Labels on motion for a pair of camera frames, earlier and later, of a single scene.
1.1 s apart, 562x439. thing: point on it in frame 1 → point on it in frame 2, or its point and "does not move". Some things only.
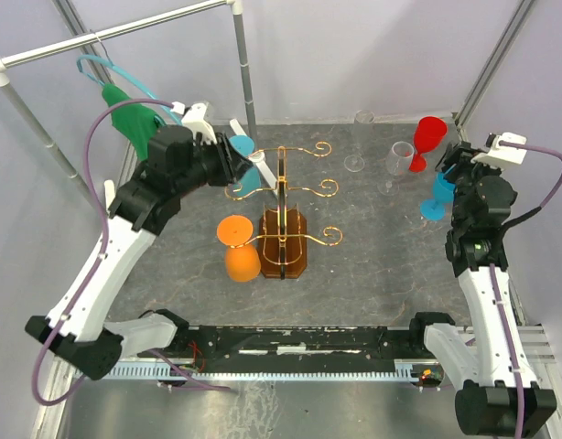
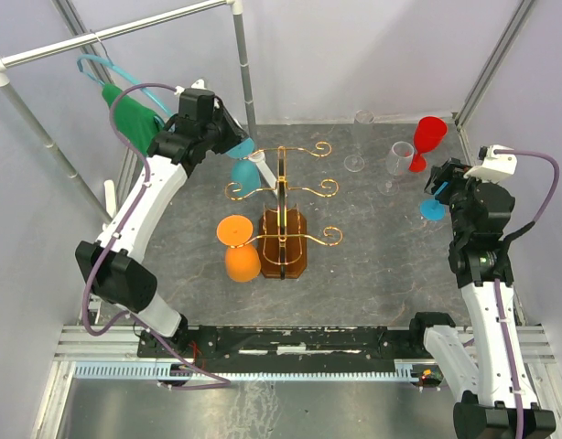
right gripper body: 464,174 → 459,188
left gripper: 232,161 → 236,133
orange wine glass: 243,256 does not move
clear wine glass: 398,161 does not move
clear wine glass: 363,123 does not move
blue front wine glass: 434,208 does not move
